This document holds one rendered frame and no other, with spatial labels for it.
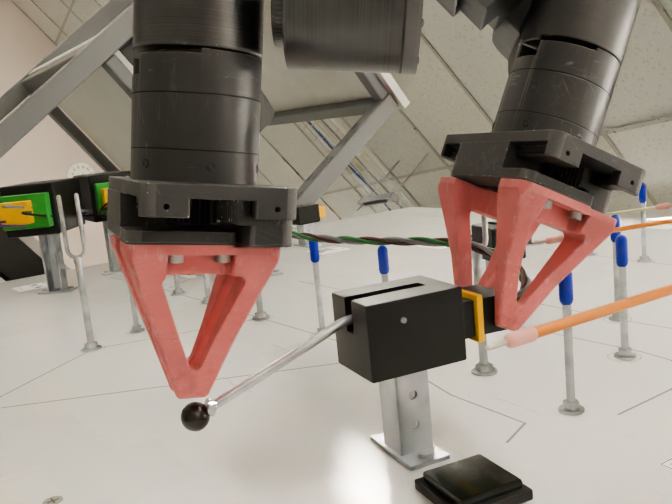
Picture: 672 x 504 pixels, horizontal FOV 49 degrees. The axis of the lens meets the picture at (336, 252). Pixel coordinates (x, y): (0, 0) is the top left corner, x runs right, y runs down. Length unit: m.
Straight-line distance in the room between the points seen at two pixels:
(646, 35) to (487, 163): 2.83
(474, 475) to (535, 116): 0.19
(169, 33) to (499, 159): 0.18
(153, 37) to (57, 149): 7.64
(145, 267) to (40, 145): 7.64
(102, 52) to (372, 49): 0.99
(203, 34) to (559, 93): 0.19
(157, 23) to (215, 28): 0.02
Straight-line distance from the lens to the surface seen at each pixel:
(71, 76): 1.26
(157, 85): 0.32
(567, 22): 0.42
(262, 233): 0.31
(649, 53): 3.27
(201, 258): 0.33
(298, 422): 0.47
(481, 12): 0.44
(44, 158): 7.93
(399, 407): 0.39
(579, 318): 0.27
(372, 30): 0.31
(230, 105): 0.32
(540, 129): 0.40
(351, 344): 0.38
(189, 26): 0.32
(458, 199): 0.42
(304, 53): 0.32
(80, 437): 0.51
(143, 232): 0.31
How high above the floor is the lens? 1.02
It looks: 19 degrees up
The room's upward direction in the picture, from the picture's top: 39 degrees clockwise
